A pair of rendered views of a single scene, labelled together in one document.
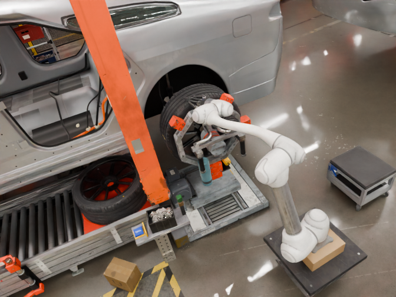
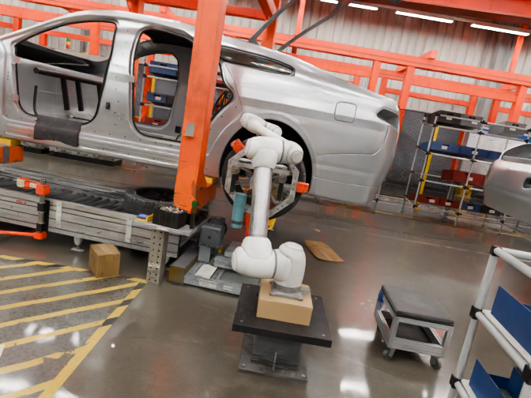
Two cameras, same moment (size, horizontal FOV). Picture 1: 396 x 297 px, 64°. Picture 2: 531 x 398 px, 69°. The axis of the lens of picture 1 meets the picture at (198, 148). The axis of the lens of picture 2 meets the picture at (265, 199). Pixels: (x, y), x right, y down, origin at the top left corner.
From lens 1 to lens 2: 180 cm
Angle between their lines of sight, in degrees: 34
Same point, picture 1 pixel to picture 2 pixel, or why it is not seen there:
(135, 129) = (195, 114)
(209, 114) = (253, 118)
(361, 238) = (361, 375)
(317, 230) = (282, 255)
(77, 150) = (156, 148)
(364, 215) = (389, 366)
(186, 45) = (287, 103)
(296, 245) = (246, 245)
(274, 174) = (257, 144)
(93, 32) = (203, 18)
